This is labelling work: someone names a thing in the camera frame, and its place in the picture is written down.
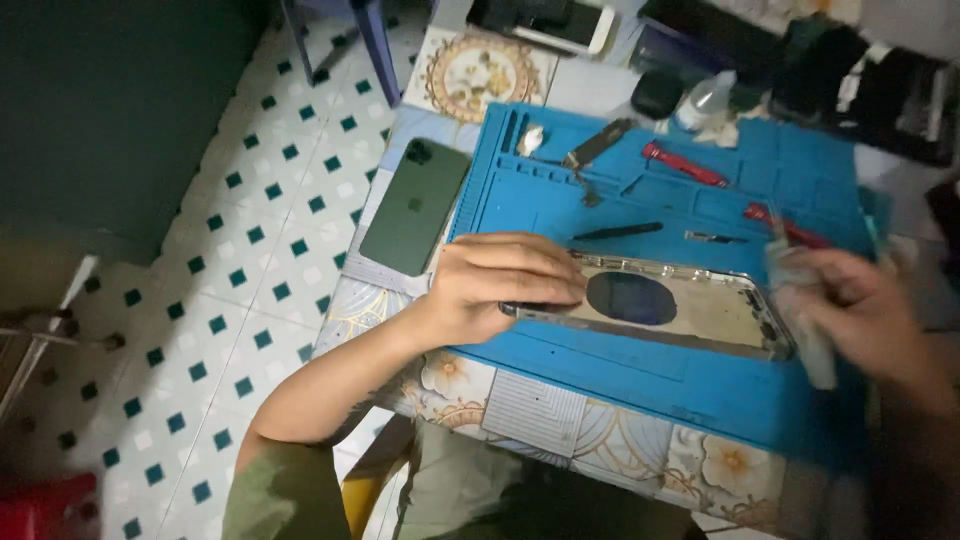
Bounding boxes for patterned tablecloth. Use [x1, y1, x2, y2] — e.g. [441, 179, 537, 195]
[311, 26, 871, 535]

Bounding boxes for clear plastic bottle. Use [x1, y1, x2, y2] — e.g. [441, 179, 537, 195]
[672, 70, 738, 135]

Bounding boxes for blue chair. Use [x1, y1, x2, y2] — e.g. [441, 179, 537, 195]
[281, 0, 440, 108]

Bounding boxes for white phone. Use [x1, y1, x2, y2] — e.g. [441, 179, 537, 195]
[510, 0, 618, 57]

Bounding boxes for red screwdriver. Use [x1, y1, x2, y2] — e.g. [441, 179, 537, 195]
[743, 202, 834, 250]
[642, 141, 730, 189]

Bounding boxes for person's right hand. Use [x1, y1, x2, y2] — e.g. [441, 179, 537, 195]
[772, 247, 939, 391]

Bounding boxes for dark green phone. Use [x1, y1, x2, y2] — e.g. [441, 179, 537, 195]
[359, 138, 473, 278]

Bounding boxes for white metal rack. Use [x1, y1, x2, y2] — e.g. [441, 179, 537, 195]
[0, 253, 127, 421]

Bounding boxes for blue silicone repair mat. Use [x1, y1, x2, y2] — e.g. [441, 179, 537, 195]
[446, 102, 894, 470]

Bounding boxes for grey cleaning cloth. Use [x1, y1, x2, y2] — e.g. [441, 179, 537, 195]
[763, 217, 839, 393]

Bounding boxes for metal spudger tool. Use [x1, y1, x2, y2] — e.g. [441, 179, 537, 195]
[562, 117, 635, 172]

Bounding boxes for yellow stool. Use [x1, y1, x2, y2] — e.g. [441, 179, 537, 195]
[341, 420, 414, 540]

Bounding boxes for red plastic stool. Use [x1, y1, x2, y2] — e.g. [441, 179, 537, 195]
[0, 471, 100, 540]

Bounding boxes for black round case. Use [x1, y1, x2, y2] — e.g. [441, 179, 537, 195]
[630, 69, 685, 121]

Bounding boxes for small metal tweezers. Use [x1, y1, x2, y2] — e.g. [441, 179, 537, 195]
[684, 230, 751, 246]

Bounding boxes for person's left hand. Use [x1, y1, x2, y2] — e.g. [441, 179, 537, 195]
[417, 231, 588, 348]

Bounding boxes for phone housing frame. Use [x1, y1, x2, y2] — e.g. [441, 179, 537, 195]
[499, 249, 796, 363]

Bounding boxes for person's green shirt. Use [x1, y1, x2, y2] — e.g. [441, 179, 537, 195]
[221, 420, 710, 540]

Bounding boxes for cluttered black tool rack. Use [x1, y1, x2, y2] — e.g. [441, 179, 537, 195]
[630, 0, 960, 168]

